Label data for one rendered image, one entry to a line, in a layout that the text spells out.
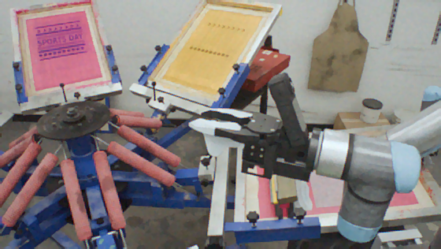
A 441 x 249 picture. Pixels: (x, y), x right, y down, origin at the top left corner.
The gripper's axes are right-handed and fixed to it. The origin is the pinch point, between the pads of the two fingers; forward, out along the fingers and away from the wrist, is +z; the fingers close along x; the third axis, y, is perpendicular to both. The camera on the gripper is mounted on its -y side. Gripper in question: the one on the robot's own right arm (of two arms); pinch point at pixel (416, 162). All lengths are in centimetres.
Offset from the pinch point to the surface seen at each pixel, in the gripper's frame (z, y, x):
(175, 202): 8, 3, -105
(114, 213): -13, 29, -118
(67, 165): -29, 20, -135
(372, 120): 89, -171, 42
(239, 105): 8, -80, -78
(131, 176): -7, 1, -122
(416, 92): 78, -200, 99
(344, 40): 12, -194, 19
